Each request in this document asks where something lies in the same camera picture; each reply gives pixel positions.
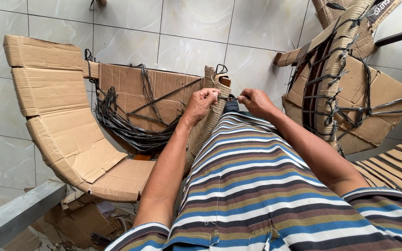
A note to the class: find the striped shirt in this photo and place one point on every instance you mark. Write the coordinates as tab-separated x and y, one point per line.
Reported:
256	195

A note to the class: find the cardboard strip with dark label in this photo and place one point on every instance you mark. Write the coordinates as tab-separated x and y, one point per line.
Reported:
384	8

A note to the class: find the person's left hand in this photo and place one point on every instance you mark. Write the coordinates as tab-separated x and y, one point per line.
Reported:
198	108

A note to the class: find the cardboard-wrapped wooden chair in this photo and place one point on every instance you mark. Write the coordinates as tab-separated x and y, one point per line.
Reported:
141	94

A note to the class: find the person's dark trousers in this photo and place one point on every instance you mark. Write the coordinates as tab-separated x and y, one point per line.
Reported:
231	106

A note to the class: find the person's right hand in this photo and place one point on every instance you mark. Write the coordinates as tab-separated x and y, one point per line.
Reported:
258	104

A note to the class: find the pile of cardboard scraps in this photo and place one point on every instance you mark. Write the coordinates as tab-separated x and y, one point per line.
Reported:
82	223

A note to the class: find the person's right fingers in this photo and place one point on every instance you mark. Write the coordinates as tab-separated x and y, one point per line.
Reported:
246	97

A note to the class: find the person's left fingers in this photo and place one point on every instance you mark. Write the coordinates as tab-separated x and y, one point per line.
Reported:
209	94

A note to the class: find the curved cardboard sheet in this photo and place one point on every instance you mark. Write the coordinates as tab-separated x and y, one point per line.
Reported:
61	115

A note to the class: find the dark wooden furniture frame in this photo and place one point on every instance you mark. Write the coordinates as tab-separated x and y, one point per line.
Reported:
401	35

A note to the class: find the grey metal beam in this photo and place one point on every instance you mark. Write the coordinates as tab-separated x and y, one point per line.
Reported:
16	212

